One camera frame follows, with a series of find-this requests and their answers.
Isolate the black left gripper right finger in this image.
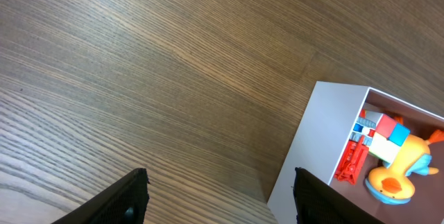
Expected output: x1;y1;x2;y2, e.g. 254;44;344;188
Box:
293;167;383;224

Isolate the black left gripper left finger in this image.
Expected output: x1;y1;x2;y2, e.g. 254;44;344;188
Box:
53;168;150;224

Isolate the red toy robot car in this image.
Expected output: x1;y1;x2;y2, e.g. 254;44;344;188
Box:
334;110;376;185

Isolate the blue and orange toy figure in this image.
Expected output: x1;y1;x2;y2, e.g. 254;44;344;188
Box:
365;130;443;205

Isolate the white box with pink interior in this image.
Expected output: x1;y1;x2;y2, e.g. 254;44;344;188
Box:
267;81;443;223

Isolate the colourful puzzle cube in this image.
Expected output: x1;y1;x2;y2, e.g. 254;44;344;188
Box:
364;110;411;163

